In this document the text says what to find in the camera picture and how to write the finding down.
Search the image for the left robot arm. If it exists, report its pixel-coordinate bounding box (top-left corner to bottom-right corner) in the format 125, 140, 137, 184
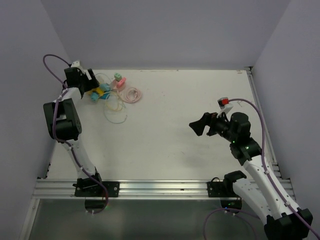
43, 67, 107, 198

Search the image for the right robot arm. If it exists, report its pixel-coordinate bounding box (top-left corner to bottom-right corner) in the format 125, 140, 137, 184
189, 112, 313, 240

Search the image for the right black mount plate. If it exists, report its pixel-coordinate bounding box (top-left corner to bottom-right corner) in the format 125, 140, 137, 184
206, 177, 238, 198

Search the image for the light blue charger plug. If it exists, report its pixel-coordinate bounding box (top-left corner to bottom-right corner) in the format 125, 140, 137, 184
90, 92, 100, 103

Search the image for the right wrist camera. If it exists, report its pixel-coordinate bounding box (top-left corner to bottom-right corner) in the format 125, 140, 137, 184
217, 97, 233, 118

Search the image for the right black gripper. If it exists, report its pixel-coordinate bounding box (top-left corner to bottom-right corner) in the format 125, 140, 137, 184
189, 109, 237, 143

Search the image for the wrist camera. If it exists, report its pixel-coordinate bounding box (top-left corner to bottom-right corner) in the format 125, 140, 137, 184
70, 60, 83, 71
217, 97, 233, 118

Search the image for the blue power socket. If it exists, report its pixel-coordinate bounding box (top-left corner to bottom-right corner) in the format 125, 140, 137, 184
99, 83, 111, 92

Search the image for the pink socket adapter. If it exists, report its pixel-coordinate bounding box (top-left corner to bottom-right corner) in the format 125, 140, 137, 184
116, 77, 127, 92

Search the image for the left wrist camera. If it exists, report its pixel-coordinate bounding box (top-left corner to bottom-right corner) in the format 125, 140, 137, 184
70, 60, 83, 71

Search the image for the light blue cable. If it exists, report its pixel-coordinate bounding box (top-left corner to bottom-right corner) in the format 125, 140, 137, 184
103, 91, 128, 124

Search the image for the black mount plate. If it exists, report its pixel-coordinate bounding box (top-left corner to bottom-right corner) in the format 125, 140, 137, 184
72, 179, 120, 198
206, 177, 238, 198

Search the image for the green plug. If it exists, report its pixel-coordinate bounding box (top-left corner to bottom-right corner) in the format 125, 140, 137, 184
114, 73, 123, 82

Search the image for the left black mount plate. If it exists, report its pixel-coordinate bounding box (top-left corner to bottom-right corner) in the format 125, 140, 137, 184
72, 179, 120, 198

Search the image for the pink coiled cable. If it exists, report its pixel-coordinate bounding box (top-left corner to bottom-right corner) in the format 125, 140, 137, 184
124, 86, 142, 104

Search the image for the yellow cube socket adapter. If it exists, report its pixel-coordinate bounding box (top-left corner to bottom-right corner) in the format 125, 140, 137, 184
90, 87, 104, 97

